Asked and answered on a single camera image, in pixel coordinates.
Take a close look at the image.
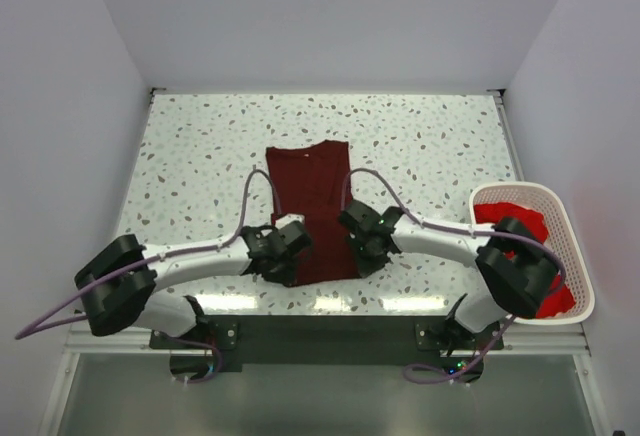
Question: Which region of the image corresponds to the dark red t-shirt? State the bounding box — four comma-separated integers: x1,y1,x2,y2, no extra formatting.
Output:
266,140,359,286

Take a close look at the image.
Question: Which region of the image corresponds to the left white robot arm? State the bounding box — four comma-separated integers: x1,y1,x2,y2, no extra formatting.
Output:
74,220,313,348

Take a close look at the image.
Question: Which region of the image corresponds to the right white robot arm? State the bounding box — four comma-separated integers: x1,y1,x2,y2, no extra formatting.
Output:
338,200,563,349

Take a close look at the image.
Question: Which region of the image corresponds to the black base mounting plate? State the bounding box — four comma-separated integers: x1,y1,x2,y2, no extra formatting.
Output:
148,313,505,373

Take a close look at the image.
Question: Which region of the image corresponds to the white plastic laundry basket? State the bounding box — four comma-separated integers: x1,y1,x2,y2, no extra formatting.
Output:
468,181,596,326

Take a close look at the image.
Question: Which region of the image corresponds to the bright red t-shirt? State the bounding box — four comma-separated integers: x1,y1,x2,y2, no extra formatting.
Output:
473,202,576,319

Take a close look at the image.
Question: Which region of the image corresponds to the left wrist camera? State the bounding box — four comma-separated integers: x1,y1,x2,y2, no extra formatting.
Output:
274,213,305,229

